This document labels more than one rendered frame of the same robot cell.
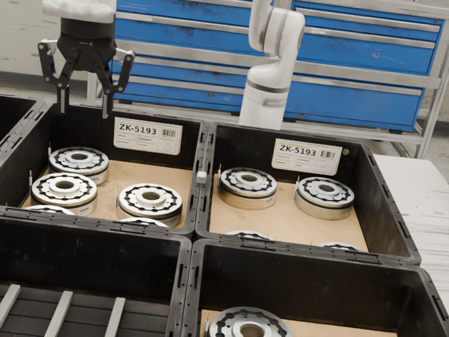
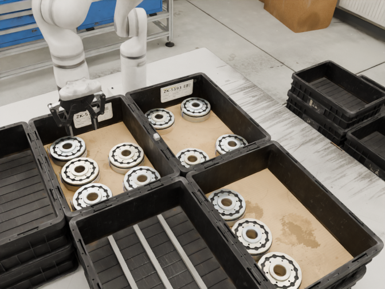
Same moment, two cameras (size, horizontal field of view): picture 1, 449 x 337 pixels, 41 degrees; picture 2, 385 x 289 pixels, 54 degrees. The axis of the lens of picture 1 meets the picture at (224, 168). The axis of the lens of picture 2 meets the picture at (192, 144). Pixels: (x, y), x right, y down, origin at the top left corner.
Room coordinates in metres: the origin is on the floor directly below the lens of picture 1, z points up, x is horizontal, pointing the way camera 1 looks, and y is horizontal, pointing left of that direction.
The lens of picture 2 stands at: (0.05, 0.34, 1.65)
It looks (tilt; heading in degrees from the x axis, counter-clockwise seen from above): 43 degrees down; 330
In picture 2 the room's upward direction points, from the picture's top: 3 degrees clockwise
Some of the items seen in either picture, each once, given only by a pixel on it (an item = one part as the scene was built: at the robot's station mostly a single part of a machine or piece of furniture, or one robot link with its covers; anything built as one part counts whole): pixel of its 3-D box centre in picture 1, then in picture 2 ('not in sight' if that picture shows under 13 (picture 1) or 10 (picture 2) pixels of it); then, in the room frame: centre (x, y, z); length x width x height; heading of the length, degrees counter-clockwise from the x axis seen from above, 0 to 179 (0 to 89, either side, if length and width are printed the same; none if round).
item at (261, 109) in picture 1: (260, 122); (133, 73); (1.22, -0.06, 0.87); 0.09 x 0.09 x 0.17; 0
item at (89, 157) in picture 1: (79, 157); (67, 146); (0.94, 0.26, 0.86); 0.05 x 0.05 x 0.01
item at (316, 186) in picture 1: (326, 188); (195, 105); (0.96, -0.19, 0.86); 0.05 x 0.05 x 0.01
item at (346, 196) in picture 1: (325, 191); (195, 106); (0.96, -0.19, 0.86); 0.10 x 0.10 x 0.01
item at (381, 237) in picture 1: (290, 213); (193, 129); (0.85, -0.12, 0.87); 0.40 x 0.30 x 0.11; 2
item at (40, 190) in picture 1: (64, 188); (79, 170); (0.83, 0.25, 0.86); 0.10 x 0.10 x 0.01
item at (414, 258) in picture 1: (296, 186); (193, 117); (0.85, -0.12, 0.92); 0.40 x 0.30 x 0.02; 2
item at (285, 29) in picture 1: (275, 51); (133, 33); (1.22, -0.07, 1.03); 0.09 x 0.09 x 0.17; 80
